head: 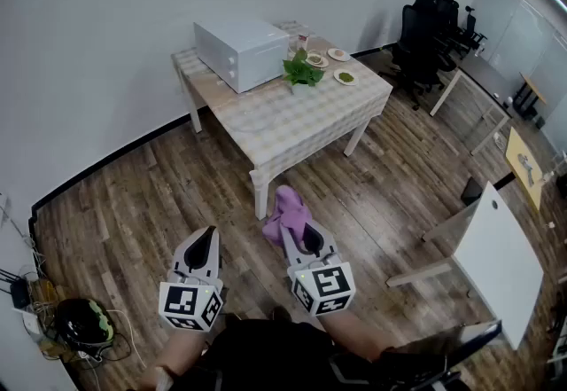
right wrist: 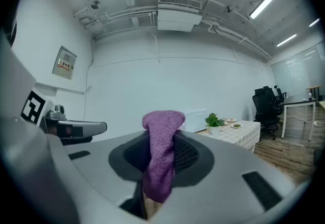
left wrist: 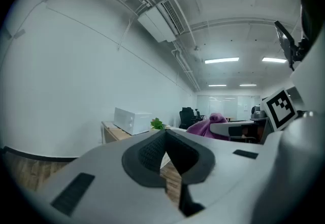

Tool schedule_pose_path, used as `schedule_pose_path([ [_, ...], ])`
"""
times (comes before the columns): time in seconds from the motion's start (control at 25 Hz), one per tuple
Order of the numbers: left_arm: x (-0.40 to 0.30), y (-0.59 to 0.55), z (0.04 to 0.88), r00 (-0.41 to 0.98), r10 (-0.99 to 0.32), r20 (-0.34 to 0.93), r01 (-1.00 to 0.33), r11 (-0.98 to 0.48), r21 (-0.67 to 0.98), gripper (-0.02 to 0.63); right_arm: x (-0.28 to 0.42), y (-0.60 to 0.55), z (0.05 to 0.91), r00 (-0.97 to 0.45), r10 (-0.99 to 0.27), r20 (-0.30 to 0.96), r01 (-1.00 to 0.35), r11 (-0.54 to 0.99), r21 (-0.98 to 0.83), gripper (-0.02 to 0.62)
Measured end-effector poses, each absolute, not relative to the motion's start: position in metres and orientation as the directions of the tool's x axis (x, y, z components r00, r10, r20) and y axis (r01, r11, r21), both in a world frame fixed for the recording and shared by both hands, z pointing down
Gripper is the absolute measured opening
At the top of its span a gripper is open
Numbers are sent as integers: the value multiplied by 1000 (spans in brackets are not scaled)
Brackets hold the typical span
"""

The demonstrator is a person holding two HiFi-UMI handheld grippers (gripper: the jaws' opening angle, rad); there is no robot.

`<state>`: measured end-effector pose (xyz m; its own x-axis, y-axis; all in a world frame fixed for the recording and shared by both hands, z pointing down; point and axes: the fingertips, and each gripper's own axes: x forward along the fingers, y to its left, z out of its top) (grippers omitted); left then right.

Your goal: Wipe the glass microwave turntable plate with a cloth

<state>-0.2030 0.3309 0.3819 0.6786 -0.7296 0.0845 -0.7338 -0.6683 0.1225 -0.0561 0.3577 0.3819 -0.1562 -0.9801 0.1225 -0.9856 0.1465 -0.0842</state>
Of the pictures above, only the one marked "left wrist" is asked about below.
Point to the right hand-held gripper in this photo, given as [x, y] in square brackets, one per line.
[279, 111]

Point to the white ceiling air conditioner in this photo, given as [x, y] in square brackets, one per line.
[157, 22]

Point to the green leafy vegetable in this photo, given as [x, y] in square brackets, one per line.
[157, 124]

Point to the white microwave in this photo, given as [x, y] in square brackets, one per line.
[132, 121]

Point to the ceiling smoke detector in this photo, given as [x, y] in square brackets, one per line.
[196, 48]

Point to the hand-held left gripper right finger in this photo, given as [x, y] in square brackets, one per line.
[228, 179]

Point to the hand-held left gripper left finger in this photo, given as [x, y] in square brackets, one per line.
[101, 187]

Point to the rectangular ceiling light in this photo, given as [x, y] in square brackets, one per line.
[274, 60]
[221, 60]
[217, 85]
[247, 85]

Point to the purple cloth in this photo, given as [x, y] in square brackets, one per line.
[200, 127]

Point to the bundle of white ceiling pipes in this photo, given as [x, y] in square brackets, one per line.
[188, 70]

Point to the black office chair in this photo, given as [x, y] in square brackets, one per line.
[199, 116]
[186, 116]

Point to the person's black clothed torso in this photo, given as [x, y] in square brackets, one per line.
[308, 9]

